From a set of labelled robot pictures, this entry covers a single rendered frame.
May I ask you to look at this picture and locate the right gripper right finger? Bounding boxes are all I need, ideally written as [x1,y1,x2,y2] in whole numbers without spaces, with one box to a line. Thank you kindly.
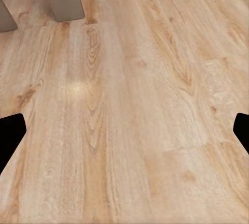
[233,113,249,153]

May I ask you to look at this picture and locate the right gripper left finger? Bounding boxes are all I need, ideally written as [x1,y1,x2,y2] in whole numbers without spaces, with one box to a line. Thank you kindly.
[0,113,26,174]

